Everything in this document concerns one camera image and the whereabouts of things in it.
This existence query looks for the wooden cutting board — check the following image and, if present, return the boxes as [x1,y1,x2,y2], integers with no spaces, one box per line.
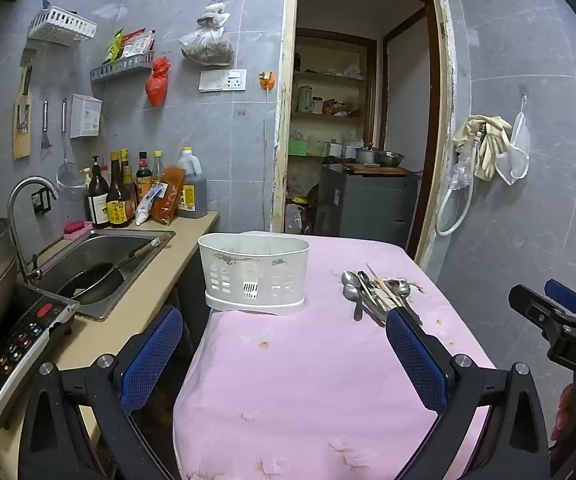
[13,49,36,160]

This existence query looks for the worn wooden door frame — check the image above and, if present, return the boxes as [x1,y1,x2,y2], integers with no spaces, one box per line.
[270,0,456,268]

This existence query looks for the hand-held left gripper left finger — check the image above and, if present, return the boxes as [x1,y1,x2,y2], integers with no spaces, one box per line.
[18,305,184,480]

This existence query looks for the dark pump bottle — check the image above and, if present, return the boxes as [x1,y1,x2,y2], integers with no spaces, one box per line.
[84,156,111,228]

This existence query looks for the metal mesh strainer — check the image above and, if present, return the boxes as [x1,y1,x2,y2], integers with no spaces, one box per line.
[57,99,86,195]

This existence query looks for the brown chopping board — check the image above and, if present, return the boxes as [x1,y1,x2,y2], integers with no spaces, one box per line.
[345,162,414,176]

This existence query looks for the wooden chopsticks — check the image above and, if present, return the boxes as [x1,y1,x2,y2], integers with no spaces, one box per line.
[341,270,369,311]

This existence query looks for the red label sauce bottle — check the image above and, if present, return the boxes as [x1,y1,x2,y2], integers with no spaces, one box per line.
[135,151,153,198]

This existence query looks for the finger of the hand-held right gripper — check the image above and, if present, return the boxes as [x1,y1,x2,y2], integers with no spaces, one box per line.
[544,279,576,328]
[509,285,576,333]

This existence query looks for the grey wall shelf basket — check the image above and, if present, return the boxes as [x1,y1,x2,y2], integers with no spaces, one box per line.
[90,51,155,83]

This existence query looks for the white plastic utensil holder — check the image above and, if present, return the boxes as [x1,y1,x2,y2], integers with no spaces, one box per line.
[198,232,311,317]

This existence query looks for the red plastic bag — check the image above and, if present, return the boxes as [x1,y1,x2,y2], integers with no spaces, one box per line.
[145,57,171,107]

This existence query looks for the green yellow seasoning packet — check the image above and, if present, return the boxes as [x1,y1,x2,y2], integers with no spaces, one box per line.
[104,29,126,63]

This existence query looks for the stainless steel sink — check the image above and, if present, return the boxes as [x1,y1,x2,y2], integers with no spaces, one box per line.
[33,230,176,322]

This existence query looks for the black frying pan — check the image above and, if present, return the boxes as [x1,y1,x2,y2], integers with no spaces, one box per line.
[58,239,161,306]

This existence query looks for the wooden pantry shelf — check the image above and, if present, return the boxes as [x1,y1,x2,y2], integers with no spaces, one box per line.
[288,27,376,161]

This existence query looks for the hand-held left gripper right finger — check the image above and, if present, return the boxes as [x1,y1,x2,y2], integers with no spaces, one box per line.
[385,307,551,480]

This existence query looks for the white seasoning packet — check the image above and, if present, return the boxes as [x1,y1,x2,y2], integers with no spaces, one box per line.
[134,183,169,226]

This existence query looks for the white wall box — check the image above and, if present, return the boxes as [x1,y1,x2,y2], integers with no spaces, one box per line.
[70,94,103,139]

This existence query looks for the red seasoning packet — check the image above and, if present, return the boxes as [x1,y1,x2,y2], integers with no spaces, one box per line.
[122,31,156,60]

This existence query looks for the yellow cap sauce bottle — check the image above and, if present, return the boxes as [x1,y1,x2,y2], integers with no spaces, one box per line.
[119,149,138,211]

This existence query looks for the pink sponge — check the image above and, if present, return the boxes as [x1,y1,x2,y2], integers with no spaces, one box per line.
[63,220,94,241]

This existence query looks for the beige kitchen counter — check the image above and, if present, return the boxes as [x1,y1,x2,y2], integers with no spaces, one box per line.
[0,210,220,480]

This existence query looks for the person's right hand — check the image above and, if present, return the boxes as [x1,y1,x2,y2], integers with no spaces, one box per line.
[550,384,576,445]

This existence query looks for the pink floral tablecloth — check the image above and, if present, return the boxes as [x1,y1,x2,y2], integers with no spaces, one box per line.
[173,231,499,480]

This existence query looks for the wooden chopstick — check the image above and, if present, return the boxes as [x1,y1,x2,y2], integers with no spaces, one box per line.
[370,272,409,313]
[366,263,399,311]
[359,280,389,326]

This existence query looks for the white hose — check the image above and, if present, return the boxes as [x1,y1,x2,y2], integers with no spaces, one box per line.
[435,160,476,236]

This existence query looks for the dark soy sauce bottle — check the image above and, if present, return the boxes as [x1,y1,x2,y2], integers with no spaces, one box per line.
[105,151,130,228]

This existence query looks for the large cooking oil jug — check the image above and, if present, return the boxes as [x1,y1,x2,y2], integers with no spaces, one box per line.
[175,147,209,218]

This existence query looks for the black wall outlet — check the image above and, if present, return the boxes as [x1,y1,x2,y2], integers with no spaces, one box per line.
[31,187,51,215]

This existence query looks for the clear bag of dried goods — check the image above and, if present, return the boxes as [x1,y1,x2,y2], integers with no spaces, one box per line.
[179,0,234,66]

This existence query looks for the induction cooker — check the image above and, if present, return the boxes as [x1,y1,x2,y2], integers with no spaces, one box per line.
[0,282,81,431]

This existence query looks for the grey cabinet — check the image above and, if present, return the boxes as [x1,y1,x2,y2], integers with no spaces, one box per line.
[318,165,419,251]

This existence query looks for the steel pot with lid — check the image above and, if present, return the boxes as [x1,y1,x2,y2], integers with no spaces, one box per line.
[355,144,381,166]

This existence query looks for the kitchen knife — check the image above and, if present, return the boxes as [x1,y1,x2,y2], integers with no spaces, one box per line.
[17,65,34,133]

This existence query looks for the steel kitchen faucet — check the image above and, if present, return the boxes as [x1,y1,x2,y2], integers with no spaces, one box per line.
[7,176,60,282]

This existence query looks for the white plastic wall basket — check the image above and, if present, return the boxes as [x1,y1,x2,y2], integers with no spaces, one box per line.
[28,6,98,47]

